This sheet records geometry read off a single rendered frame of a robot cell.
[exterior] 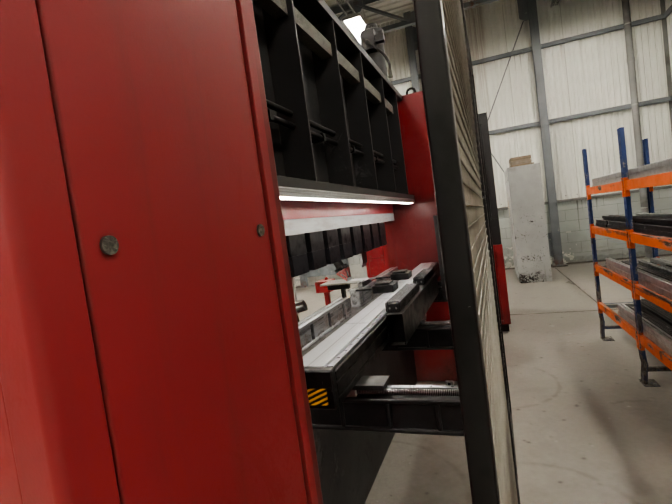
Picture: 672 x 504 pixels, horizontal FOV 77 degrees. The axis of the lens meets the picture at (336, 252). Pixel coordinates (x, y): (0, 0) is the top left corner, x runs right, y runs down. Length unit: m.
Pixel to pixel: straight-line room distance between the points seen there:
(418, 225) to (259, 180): 3.06
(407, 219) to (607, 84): 7.06
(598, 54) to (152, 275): 9.93
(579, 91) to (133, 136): 9.68
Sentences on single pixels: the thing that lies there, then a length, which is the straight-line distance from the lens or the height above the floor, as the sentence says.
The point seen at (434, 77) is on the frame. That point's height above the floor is 1.44.
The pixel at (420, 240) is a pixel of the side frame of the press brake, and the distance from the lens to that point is 3.42.
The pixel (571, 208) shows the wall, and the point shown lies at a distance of 9.58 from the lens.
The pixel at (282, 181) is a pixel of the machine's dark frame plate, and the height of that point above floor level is 1.50.
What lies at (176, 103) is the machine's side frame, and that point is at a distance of 0.32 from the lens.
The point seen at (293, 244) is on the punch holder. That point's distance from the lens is 1.68.
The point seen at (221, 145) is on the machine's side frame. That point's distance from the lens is 0.35.
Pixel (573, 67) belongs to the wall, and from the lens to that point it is 9.92.
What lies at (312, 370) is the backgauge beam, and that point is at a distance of 1.14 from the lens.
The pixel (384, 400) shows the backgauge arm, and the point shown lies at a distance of 1.29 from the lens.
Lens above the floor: 1.34
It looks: 3 degrees down
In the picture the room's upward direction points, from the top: 8 degrees counter-clockwise
